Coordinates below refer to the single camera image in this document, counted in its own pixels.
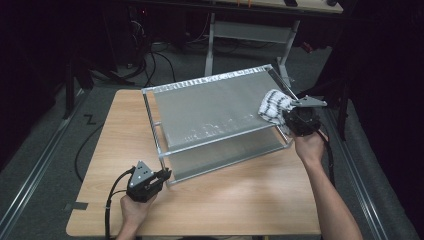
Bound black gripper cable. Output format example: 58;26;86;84
104;166;136;240
316;129;336;188

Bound dark computer tower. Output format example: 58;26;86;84
128;6;151;68

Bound background desk with white legs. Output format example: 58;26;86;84
204;0;344;89

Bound grey tape piece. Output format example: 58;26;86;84
64;201;89;212

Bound black stand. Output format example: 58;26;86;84
62;56;95;120
291;78;351;141

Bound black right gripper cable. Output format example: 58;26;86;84
316;129;336;188

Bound white black-striped cloth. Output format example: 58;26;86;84
258;88;298;127

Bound person's left hand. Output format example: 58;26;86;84
119;195;157;229

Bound metal rack with grey shelves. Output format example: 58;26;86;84
141;64;299;188

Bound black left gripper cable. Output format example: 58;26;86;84
104;166;136;240

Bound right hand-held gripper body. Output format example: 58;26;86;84
282;95;328;138

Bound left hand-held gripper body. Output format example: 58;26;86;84
125;160;167;204

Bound person's right hand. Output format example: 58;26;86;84
293;131;326;168

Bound black floor cable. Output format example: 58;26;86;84
73;124;104;184

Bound metal floor rail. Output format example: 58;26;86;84
0;88;88;234
324;108;389;240

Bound bundle of black cables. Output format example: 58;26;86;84
128;41;177;88

